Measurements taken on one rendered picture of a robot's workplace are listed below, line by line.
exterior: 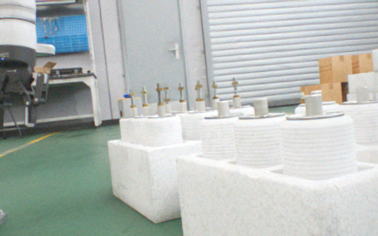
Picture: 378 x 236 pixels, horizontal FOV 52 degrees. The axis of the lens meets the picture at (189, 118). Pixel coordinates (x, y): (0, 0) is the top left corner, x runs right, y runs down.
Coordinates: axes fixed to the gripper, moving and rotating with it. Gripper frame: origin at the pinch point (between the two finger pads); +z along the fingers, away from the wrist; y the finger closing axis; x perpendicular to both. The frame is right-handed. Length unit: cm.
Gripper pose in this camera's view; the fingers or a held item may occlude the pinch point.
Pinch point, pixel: (14, 120)
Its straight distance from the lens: 83.4
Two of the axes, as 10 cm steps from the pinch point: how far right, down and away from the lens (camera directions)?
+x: 2.1, 0.5, 9.8
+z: -0.1, 10.0, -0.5
